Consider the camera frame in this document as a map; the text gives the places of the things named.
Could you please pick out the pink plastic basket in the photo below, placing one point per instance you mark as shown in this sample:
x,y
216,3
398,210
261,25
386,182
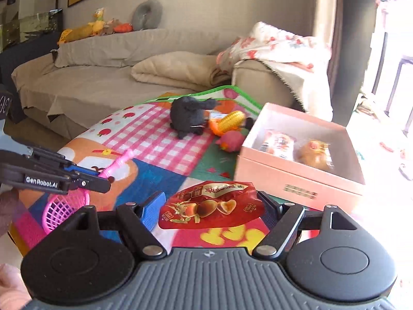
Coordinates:
x,y
63,210

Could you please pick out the brown small plush toy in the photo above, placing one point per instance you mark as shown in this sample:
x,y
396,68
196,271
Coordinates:
x,y
109,27

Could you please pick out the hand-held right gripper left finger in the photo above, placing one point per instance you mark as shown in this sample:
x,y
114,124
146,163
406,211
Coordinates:
x,y
155,207

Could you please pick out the grey neck pillow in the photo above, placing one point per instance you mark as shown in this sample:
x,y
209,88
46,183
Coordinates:
x,y
145,13

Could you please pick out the brown curtain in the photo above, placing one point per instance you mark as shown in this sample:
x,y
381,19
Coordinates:
x,y
337,22

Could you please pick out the white fringed cloth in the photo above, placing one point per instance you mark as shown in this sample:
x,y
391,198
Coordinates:
x,y
306,84

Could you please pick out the beige folded blanket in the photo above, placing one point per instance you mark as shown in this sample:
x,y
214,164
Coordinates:
x,y
174,67

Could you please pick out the black cylindrical object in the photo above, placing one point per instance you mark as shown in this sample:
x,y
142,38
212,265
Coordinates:
x,y
249,121

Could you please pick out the yellow toy corn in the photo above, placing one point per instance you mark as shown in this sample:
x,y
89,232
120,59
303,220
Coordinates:
x,y
234,118

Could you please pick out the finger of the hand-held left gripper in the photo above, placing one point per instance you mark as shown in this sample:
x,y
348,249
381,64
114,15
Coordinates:
x,y
93,184
77,169

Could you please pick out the person's left hand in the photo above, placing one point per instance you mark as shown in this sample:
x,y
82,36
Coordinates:
x,y
8,210

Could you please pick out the yellow plush toy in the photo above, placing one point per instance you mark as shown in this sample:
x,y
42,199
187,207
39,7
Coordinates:
x,y
84,30

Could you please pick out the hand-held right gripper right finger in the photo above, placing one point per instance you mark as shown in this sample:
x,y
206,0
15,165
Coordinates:
x,y
276,210

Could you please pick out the pink cardboard box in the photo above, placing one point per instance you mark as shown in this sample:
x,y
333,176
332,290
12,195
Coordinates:
x,y
290,180

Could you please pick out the orange carrot plush toy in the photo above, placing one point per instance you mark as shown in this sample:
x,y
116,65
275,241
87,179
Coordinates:
x,y
124,27

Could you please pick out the black plush toy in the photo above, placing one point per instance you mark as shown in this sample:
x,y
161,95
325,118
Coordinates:
x,y
188,116

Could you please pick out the beige sofa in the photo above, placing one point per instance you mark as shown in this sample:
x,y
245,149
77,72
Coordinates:
x,y
96,80

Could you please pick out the pink toy fruit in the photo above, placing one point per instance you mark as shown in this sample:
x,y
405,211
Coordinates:
x,y
230,140

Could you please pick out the red snack packet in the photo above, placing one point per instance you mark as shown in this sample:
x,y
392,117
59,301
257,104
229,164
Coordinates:
x,y
209,205

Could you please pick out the person's pink clothing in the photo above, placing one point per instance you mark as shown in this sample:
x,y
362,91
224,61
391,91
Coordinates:
x,y
11,290

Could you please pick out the colourful play mat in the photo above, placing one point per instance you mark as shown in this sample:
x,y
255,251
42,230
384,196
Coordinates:
x,y
145,135

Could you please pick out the glass fish tank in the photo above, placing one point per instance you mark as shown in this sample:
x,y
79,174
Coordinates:
x,y
29,22

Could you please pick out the floral blanket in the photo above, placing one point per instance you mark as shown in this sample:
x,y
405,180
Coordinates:
x,y
277,43

